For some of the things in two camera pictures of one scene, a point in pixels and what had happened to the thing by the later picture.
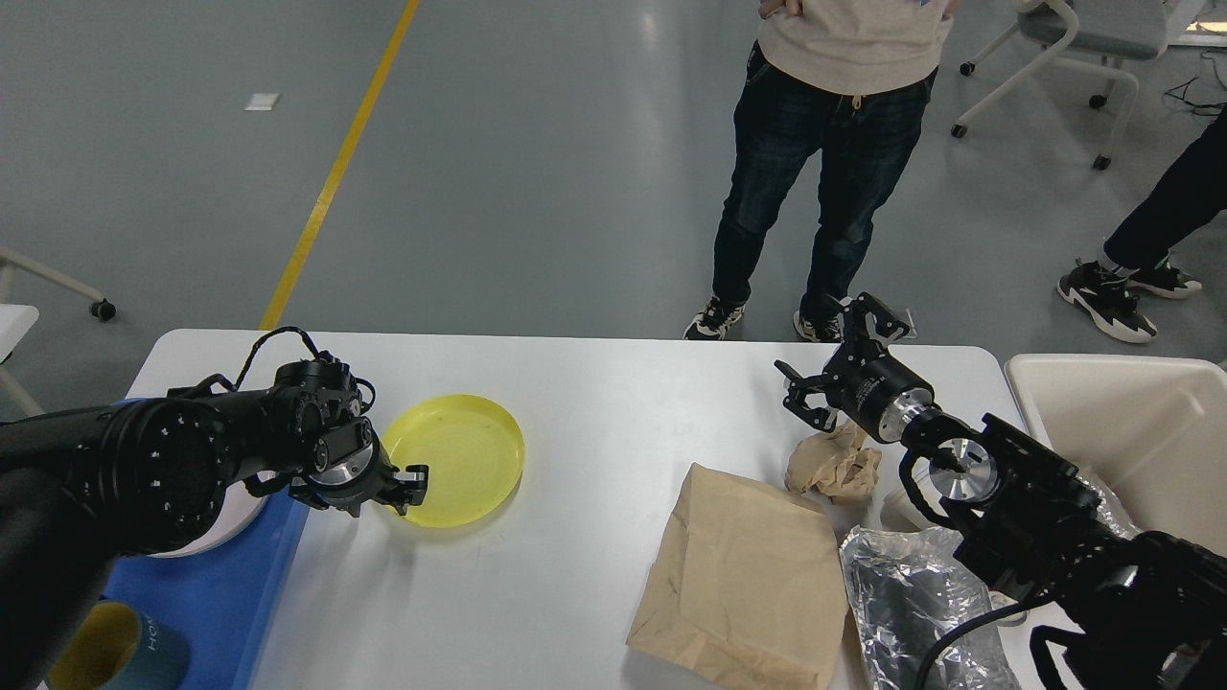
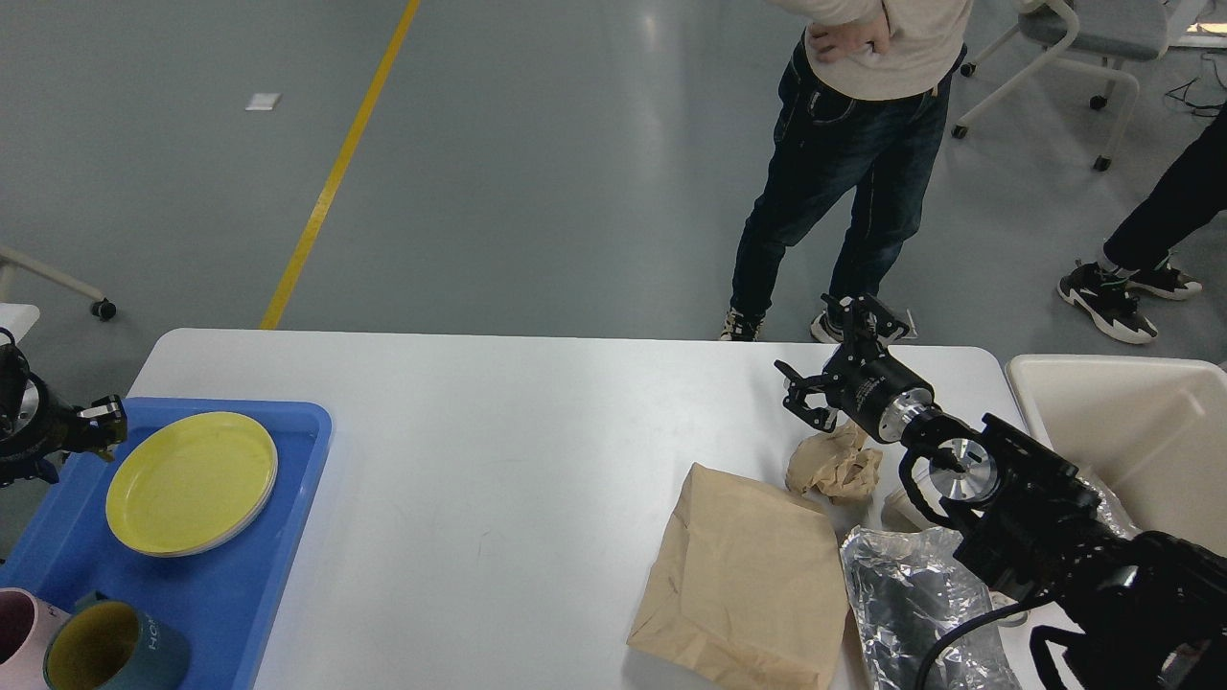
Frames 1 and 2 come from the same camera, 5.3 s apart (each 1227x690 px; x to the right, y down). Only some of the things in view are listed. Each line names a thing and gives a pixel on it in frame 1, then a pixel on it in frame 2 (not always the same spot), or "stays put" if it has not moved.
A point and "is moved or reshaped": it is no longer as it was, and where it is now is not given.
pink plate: [236, 508] stays put
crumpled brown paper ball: [834, 465] stays put
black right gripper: [865, 379] stays put
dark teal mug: [113, 645] stays put
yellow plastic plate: [474, 450] is moved or reshaped
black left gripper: [349, 467] to [97, 426]
